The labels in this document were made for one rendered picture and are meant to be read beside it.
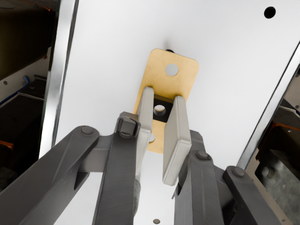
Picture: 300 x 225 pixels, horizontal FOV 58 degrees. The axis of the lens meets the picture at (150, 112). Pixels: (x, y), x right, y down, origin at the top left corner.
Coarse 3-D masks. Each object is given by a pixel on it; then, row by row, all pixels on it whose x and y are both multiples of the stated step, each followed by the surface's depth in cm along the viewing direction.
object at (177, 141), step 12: (180, 96) 20; (180, 108) 18; (168, 120) 20; (180, 120) 16; (168, 132) 18; (180, 132) 15; (168, 144) 17; (180, 144) 14; (168, 156) 16; (180, 156) 14; (168, 168) 15; (180, 168) 15; (168, 180) 15
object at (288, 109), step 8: (280, 104) 45; (288, 104) 47; (280, 112) 42; (288, 112) 43; (296, 112) 46; (272, 120) 37; (280, 120) 38; (288, 120) 40; (296, 120) 41; (272, 128) 35; (280, 128) 34; (288, 128) 34; (296, 128) 37; (264, 136) 38; (272, 136) 34; (280, 136) 32; (288, 136) 32; (296, 136) 32; (264, 144) 35; (272, 144) 33; (280, 144) 32; (288, 144) 31; (296, 144) 30; (264, 152) 35; (288, 152) 30; (296, 152) 29; (296, 160) 28
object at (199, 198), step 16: (192, 160) 13; (208, 160) 14; (192, 176) 12; (208, 176) 12; (176, 192) 14; (192, 192) 11; (208, 192) 11; (176, 208) 13; (192, 208) 10; (208, 208) 10; (176, 224) 12; (192, 224) 9; (208, 224) 10; (224, 224) 10
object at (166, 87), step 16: (160, 64) 20; (176, 64) 20; (192, 64) 20; (144, 80) 20; (160, 80) 20; (176, 80) 20; (192, 80) 20; (160, 96) 21; (160, 112) 21; (160, 128) 22; (160, 144) 23
